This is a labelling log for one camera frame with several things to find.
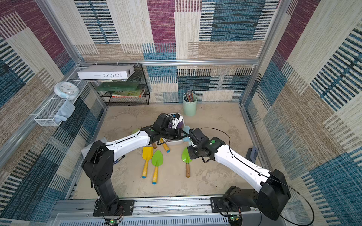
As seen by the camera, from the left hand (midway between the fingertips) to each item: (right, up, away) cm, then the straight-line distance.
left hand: (187, 134), depth 84 cm
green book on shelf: (-46, +31, +12) cm, 56 cm away
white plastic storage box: (-6, -8, +11) cm, 15 cm away
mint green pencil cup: (+3, +17, +21) cm, 27 cm away
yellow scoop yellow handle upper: (-14, -9, +10) cm, 20 cm away
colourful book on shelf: (-41, +26, +16) cm, 51 cm away
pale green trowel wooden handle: (-38, 0, +22) cm, 44 cm away
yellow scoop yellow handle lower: (-25, -13, +8) cm, 30 cm away
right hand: (+2, -9, -3) cm, 9 cm away
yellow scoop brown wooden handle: (-21, -9, +9) cm, 24 cm away
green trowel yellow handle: (-19, -17, +7) cm, 26 cm away
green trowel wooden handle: (0, -16, +7) cm, 17 cm away
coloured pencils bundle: (+2, +26, +19) cm, 32 cm away
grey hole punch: (+40, -12, +4) cm, 42 cm away
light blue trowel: (-1, +3, -1) cm, 3 cm away
